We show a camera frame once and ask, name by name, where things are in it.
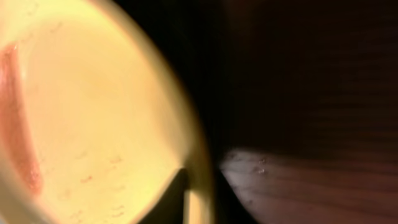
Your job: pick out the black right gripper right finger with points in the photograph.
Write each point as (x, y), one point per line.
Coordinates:
(229, 210)

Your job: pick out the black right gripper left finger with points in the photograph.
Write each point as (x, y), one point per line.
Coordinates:
(170, 208)

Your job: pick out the yellow plate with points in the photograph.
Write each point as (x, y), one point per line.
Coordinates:
(94, 122)

